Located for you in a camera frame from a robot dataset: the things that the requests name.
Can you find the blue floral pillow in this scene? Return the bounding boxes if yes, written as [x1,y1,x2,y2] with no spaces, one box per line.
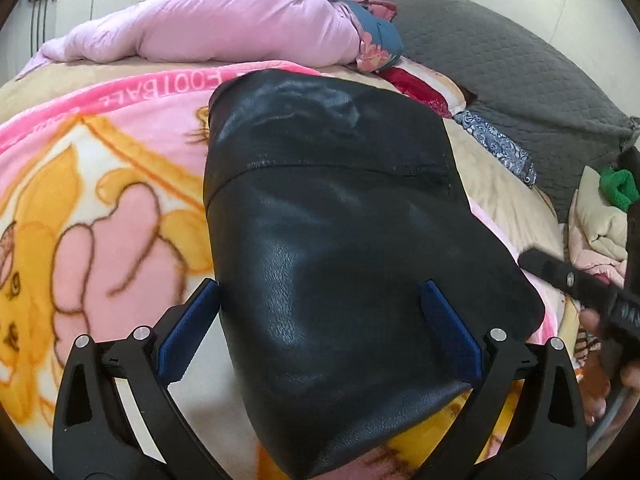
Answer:
[345,0,405,73]

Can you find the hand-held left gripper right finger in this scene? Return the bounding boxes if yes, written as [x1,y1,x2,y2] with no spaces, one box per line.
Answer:
[420,280,588,480]

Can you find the pink cloth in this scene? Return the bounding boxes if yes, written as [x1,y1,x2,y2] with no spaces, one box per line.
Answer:
[570,247,627,283]

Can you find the blue patterned cloth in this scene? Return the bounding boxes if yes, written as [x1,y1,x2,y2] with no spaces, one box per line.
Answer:
[452,110,537,188]

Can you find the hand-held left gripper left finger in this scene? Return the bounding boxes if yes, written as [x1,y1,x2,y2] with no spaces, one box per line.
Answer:
[52,277,221,480]

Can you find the red cloth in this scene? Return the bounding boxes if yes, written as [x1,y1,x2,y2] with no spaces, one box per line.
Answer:
[377,65,468,118]

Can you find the pink duvet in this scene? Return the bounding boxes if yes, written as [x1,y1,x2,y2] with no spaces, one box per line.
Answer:
[15,0,363,73]

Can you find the black leather jacket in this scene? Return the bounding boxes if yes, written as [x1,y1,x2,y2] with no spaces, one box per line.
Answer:
[202,69,546,480]

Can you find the green cloth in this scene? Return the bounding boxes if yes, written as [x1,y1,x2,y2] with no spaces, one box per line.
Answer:
[597,167,636,211]

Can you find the beige cloth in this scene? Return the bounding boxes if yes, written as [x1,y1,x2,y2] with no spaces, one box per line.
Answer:
[570,165,629,261]

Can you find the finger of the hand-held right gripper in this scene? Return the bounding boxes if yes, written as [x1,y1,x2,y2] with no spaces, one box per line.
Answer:
[624,195,640,293]
[517,250,610,308]

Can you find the grey quilted headboard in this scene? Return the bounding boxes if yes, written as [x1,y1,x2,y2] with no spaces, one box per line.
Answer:
[360,0,640,223]

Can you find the pink printed blanket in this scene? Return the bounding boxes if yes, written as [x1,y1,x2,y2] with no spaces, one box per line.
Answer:
[0,60,566,480]

